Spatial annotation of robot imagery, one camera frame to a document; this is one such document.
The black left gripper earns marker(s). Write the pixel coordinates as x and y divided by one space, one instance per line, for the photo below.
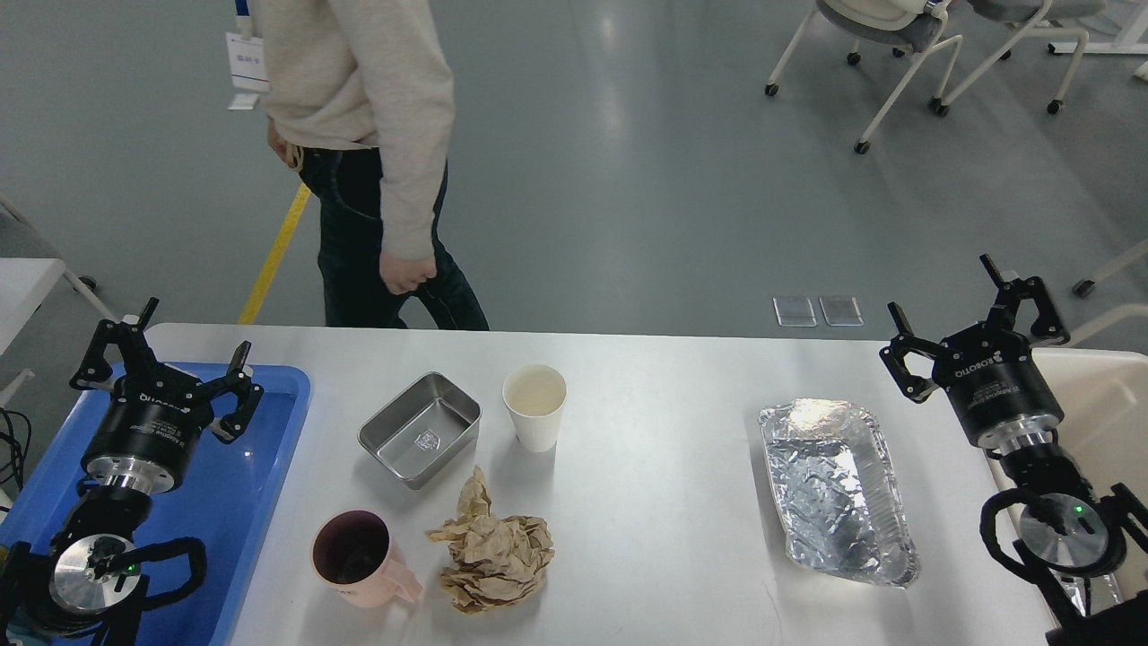
148 431

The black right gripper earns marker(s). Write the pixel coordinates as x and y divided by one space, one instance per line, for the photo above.
995 386

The aluminium foil tray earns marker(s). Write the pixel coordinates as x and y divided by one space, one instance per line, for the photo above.
835 491

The pink plastic mug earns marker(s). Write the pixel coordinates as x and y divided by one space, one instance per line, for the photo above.
355 555

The stainless steel rectangular pan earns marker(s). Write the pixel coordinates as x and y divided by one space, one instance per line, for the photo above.
422 429

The white paper cup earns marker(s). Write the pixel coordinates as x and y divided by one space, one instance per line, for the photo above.
534 396

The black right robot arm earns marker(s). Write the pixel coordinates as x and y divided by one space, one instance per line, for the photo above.
1049 528

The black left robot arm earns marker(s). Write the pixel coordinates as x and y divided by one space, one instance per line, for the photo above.
95 580

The blue plastic tray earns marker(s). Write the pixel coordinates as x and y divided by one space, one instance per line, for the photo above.
226 500

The beige plastic bin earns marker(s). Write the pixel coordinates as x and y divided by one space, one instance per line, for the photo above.
1104 397

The floor outlet cover right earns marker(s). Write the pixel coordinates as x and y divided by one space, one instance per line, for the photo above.
841 311

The floor outlet cover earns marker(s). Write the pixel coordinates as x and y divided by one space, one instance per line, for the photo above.
841 311
794 312

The white side table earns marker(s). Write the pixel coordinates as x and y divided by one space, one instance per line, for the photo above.
25 284

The white chair leg right edge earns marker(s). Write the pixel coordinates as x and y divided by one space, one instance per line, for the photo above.
1085 286

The floor outlet cover left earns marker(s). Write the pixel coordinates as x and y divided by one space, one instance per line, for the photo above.
794 312

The white office chair left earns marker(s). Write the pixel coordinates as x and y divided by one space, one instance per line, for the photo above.
915 29

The person in beige sweater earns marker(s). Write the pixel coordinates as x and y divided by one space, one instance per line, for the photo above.
362 106

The crumpled brown paper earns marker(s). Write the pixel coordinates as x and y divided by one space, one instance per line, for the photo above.
496 562

